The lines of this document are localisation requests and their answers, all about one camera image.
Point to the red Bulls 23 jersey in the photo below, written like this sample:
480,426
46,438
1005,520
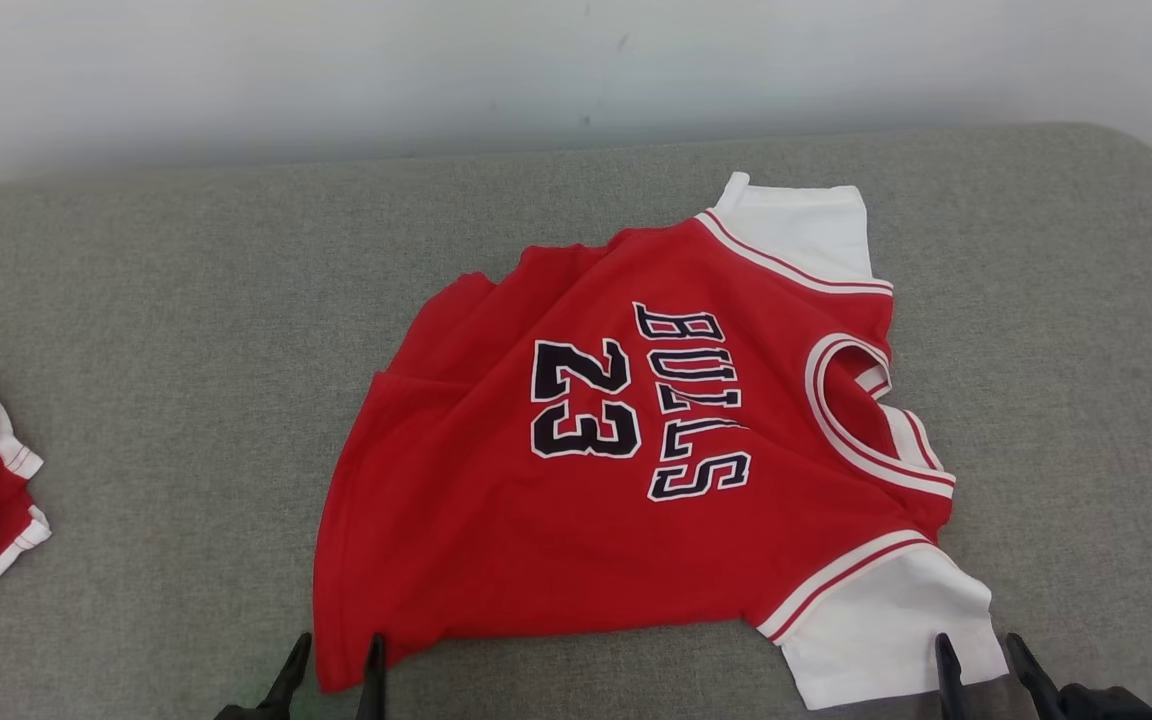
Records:
536,540

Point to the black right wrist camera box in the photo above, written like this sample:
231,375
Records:
1106,705

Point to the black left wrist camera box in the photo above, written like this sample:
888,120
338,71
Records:
246,713

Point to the grey fabric sofa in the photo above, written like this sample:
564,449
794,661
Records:
186,350

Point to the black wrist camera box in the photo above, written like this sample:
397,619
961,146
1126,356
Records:
1106,705
246,713

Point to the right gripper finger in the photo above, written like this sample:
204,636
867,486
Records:
1036,680
953,685

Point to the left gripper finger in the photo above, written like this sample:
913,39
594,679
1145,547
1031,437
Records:
373,685
291,675

